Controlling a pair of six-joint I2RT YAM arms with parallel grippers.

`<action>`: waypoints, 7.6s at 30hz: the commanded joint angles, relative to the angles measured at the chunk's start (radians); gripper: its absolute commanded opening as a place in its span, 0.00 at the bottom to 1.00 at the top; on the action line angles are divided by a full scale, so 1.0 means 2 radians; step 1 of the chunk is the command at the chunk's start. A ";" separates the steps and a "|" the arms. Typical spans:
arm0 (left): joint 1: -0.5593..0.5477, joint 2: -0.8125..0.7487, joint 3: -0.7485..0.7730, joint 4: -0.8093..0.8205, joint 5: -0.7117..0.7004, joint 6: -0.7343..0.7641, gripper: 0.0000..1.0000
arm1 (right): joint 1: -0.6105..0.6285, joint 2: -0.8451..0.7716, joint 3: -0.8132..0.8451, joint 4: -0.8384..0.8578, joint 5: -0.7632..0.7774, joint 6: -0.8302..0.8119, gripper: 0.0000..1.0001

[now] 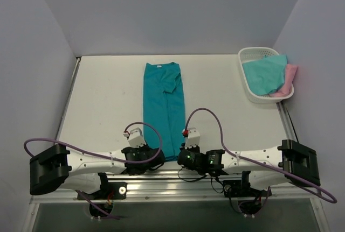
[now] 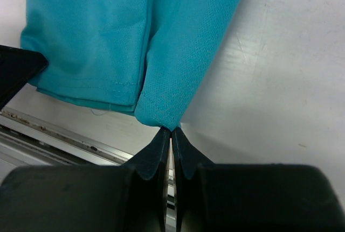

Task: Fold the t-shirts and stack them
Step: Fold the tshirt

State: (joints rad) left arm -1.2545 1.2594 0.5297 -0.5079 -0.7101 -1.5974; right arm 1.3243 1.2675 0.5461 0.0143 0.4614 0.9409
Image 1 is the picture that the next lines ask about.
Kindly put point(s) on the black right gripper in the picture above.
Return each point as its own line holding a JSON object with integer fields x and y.
{"x": 185, "y": 147}

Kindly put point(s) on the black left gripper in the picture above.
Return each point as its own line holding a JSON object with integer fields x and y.
{"x": 155, "y": 158}

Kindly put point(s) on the teal t shirt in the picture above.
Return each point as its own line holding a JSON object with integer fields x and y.
{"x": 164, "y": 105}

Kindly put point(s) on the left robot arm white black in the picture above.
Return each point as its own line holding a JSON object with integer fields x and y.
{"x": 58, "y": 167}

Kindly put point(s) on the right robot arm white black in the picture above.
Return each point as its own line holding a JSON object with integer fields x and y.
{"x": 289, "y": 162}

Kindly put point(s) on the light teal shirt in basket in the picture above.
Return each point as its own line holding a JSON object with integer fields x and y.
{"x": 267, "y": 75}

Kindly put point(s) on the white plastic laundry basket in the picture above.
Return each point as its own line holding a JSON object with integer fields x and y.
{"x": 255, "y": 53}

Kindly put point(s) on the pink shirt in basket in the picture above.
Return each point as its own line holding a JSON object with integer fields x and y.
{"x": 290, "y": 72}

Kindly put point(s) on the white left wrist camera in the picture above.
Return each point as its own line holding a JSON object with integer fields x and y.
{"x": 135, "y": 138}

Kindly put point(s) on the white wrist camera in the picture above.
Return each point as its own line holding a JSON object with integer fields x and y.
{"x": 192, "y": 138}
{"x": 135, "y": 138}

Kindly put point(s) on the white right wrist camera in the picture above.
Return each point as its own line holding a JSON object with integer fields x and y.
{"x": 192, "y": 138}

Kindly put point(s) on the aluminium rail frame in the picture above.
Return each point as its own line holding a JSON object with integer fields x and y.
{"x": 251, "y": 126}

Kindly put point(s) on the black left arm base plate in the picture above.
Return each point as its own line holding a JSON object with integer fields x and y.
{"x": 116, "y": 189}

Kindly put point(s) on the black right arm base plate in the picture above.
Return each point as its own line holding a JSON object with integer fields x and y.
{"x": 235, "y": 189}

